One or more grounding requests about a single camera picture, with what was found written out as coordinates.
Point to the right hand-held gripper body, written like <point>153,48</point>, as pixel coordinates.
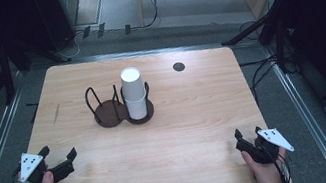
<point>267,151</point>

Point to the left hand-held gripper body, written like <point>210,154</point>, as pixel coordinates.
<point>34,170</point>

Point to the dark brown cup holder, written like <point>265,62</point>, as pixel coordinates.
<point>109,114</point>

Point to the white paper cup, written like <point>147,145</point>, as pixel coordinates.
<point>137,109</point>
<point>131,83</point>

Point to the person's right hand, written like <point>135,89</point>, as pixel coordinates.
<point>269,177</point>

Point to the black metal stand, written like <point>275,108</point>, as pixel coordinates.
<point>6,71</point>

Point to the black tripod stand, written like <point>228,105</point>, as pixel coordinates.
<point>277,34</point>

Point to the black round table grommet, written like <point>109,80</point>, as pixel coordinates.
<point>178,66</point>

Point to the dark glass-door cabinet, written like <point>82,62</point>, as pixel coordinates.
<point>59,15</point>

